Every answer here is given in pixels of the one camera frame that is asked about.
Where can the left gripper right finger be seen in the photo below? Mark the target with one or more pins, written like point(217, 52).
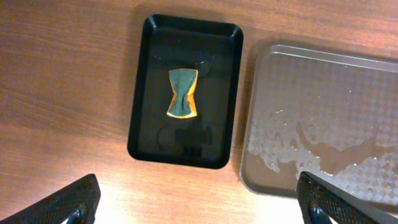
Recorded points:
point(322, 202)

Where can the brown serving tray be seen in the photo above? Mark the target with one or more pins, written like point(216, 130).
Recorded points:
point(329, 114)

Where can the black water tray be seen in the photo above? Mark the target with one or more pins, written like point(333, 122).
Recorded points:
point(212, 48)

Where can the green yellow sponge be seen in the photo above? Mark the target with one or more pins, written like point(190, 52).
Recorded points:
point(183, 82)

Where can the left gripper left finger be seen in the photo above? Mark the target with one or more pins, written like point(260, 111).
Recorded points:
point(75, 203)

